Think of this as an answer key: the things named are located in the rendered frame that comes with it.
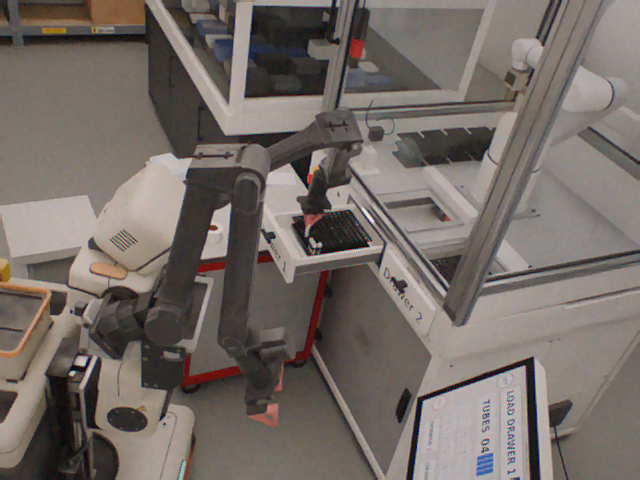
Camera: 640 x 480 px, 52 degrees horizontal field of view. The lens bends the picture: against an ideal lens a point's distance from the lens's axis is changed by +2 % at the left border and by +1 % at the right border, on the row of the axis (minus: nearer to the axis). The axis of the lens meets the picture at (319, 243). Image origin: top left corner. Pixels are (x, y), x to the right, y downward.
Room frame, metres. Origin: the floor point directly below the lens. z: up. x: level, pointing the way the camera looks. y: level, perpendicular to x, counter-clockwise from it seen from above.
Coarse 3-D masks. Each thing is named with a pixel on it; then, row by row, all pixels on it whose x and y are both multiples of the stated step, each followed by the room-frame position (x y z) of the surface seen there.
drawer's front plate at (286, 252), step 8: (264, 208) 1.74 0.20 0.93; (264, 216) 1.73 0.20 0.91; (272, 216) 1.71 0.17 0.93; (264, 224) 1.72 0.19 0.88; (272, 224) 1.67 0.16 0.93; (280, 232) 1.63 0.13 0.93; (264, 240) 1.70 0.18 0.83; (272, 240) 1.65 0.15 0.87; (280, 240) 1.60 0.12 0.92; (280, 248) 1.59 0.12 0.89; (288, 248) 1.56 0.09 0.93; (288, 256) 1.54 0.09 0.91; (296, 256) 1.53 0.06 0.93; (280, 264) 1.58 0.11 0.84; (288, 264) 1.53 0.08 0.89; (288, 272) 1.52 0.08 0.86; (288, 280) 1.52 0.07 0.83
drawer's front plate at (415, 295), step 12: (384, 264) 1.65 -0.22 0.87; (396, 264) 1.60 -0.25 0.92; (396, 276) 1.58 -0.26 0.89; (408, 276) 1.54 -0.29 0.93; (408, 288) 1.52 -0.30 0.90; (420, 288) 1.50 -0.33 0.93; (420, 300) 1.46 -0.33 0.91; (408, 312) 1.49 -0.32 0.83; (420, 312) 1.45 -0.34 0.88; (432, 312) 1.41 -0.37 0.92; (420, 324) 1.43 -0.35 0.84
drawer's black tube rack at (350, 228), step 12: (300, 216) 1.78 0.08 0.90; (324, 216) 1.81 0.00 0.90; (336, 216) 1.82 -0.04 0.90; (348, 216) 1.84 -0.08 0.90; (312, 228) 1.73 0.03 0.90; (324, 228) 1.74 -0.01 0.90; (336, 228) 1.75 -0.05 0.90; (348, 228) 1.77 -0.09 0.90; (360, 228) 1.78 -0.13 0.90; (300, 240) 1.69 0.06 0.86; (324, 240) 1.72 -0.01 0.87; (336, 240) 1.69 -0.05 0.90; (348, 240) 1.74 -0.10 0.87; (360, 240) 1.72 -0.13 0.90; (372, 240) 1.73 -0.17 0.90; (324, 252) 1.65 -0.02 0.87
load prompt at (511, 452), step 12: (516, 384) 0.96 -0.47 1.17; (504, 396) 0.94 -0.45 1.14; (516, 396) 0.93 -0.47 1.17; (504, 408) 0.91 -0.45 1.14; (516, 408) 0.90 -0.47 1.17; (504, 420) 0.88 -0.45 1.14; (516, 420) 0.87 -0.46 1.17; (504, 432) 0.85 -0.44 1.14; (516, 432) 0.84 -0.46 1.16; (504, 444) 0.82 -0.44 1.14; (516, 444) 0.81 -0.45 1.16; (504, 456) 0.79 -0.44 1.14; (516, 456) 0.78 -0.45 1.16; (504, 468) 0.76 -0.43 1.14; (516, 468) 0.76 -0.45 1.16
